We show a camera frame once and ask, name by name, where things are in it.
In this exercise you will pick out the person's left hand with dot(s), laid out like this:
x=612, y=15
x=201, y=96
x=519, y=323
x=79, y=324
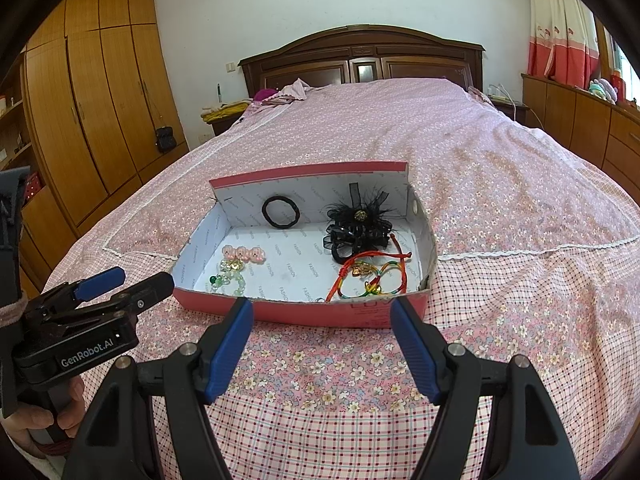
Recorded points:
x=25, y=422

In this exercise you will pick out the dark wooden nightstand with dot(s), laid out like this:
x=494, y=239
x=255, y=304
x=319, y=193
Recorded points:
x=512, y=112
x=222, y=127

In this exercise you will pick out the dark wooden headboard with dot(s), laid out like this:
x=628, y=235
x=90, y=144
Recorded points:
x=360, y=40

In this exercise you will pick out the magenta pillow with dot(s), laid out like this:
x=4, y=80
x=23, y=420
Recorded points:
x=264, y=95

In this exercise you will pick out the pastel plush toy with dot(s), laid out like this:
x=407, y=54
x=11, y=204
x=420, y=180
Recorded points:
x=604, y=90

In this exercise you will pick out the red dotted box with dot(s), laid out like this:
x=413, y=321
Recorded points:
x=32, y=184

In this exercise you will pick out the pink cardboard box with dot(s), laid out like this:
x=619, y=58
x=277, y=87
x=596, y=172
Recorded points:
x=300, y=312

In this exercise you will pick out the pink flower hair clip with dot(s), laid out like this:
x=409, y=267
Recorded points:
x=242, y=254

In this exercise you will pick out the pink floral bed blanket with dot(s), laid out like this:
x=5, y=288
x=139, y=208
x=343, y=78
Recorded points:
x=350, y=125

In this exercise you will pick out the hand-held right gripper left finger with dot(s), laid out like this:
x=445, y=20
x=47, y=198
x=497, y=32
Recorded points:
x=227, y=345

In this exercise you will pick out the black hanging bag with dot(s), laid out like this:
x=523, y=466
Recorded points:
x=165, y=140

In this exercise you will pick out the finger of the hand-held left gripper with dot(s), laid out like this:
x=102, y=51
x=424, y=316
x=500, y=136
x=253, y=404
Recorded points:
x=150, y=290
x=100, y=281

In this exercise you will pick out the person's left forearm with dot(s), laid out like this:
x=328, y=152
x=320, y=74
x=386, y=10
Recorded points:
x=50, y=470

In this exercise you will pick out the window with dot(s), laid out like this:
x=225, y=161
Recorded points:
x=627, y=70

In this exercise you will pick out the wooden dresser cabinet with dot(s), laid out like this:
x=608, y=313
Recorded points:
x=565, y=115

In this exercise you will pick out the black feather hair accessory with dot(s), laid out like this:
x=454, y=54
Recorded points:
x=357, y=225

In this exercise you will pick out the yellow cloth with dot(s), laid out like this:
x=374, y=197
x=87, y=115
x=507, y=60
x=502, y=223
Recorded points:
x=225, y=112

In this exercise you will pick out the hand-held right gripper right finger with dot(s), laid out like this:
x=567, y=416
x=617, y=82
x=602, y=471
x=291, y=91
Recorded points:
x=415, y=350

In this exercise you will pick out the wooden wardrobe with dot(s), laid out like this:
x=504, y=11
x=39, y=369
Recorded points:
x=100, y=110

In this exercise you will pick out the pink garment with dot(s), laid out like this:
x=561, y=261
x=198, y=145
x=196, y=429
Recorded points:
x=292, y=92

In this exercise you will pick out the white and red curtain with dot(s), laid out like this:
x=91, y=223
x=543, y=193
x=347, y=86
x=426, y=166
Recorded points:
x=555, y=20

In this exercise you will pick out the gold heart pendant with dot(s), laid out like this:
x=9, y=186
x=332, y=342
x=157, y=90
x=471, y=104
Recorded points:
x=359, y=270

